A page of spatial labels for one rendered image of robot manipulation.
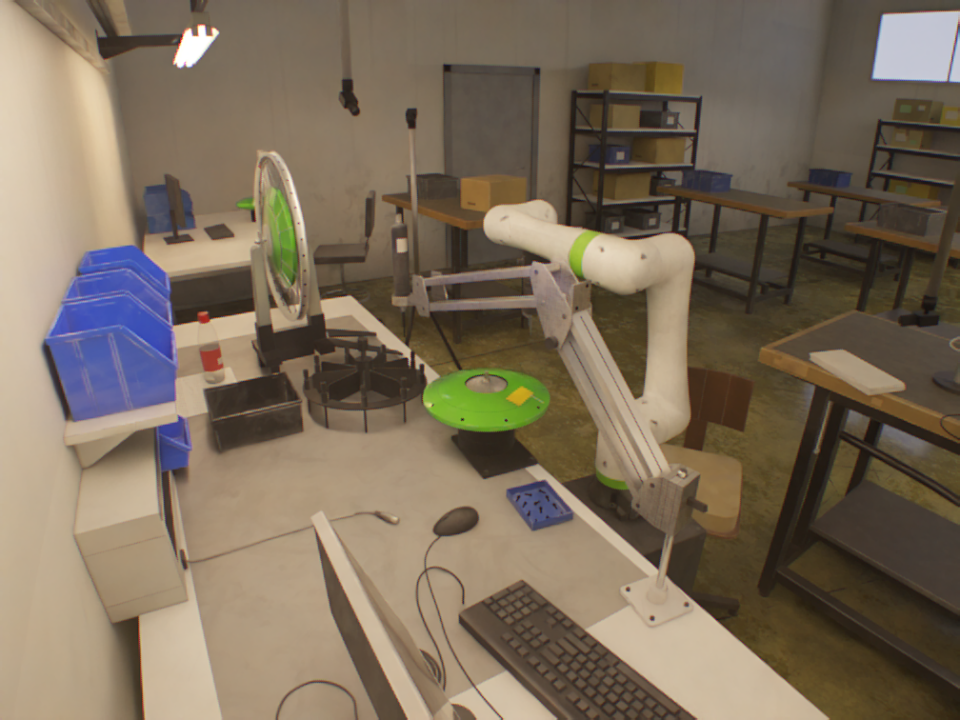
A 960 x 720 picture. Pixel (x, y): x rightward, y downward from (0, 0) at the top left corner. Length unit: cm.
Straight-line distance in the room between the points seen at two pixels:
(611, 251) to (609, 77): 563
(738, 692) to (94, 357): 122
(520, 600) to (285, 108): 523
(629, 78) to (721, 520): 573
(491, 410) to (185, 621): 75
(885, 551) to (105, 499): 243
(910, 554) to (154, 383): 247
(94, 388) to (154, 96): 468
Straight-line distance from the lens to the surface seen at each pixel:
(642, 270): 131
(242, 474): 152
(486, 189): 433
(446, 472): 143
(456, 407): 136
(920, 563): 260
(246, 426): 160
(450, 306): 121
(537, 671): 99
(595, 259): 133
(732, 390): 213
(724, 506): 193
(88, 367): 119
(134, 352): 118
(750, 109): 953
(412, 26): 627
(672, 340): 148
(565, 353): 101
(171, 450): 150
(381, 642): 63
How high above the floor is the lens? 174
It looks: 24 degrees down
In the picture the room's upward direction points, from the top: straight up
